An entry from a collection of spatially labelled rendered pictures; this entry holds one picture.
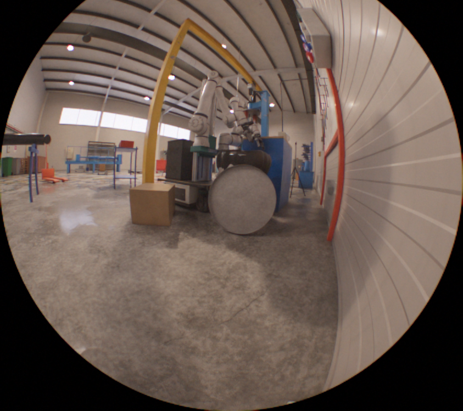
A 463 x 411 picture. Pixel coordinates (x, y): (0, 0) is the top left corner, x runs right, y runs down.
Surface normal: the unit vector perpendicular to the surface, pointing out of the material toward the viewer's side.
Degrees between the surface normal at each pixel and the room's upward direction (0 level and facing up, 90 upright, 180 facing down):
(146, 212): 90
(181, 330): 0
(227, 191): 77
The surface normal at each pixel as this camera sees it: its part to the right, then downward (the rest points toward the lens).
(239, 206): -0.29, -0.18
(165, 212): 0.28, 0.09
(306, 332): 0.06, -1.00
